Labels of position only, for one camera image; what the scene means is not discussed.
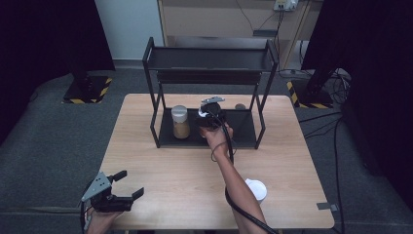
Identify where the striped-edge black stand base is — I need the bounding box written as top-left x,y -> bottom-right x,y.
61,61 -> 114,105
285,66 -> 335,110

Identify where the grey tape strip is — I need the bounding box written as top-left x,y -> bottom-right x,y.
316,202 -> 340,213

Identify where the black metal two-tier rack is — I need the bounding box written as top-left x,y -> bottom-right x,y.
141,36 -> 280,150

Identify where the black curtain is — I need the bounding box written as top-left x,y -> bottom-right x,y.
300,0 -> 413,213
0,0 -> 117,144

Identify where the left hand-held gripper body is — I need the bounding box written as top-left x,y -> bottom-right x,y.
81,171 -> 134,214

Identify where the thin black wrist strap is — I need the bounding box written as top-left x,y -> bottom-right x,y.
209,141 -> 238,163

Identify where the person's right hand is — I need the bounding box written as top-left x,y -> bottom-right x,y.
199,123 -> 234,154

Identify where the long black floor cable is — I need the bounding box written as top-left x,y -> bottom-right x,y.
298,111 -> 346,234

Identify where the person's left hand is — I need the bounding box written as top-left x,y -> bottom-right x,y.
85,208 -> 124,234

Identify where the tangle of black floor cables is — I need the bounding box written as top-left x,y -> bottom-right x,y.
279,66 -> 353,105

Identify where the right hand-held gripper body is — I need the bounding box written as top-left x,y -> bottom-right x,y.
195,96 -> 228,130

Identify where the white wall power socket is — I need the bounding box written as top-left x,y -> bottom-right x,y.
273,0 -> 299,13

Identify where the light wooden cabinet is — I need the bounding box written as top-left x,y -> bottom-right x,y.
157,0 -> 315,71

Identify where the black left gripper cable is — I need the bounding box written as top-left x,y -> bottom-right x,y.
79,179 -> 95,234

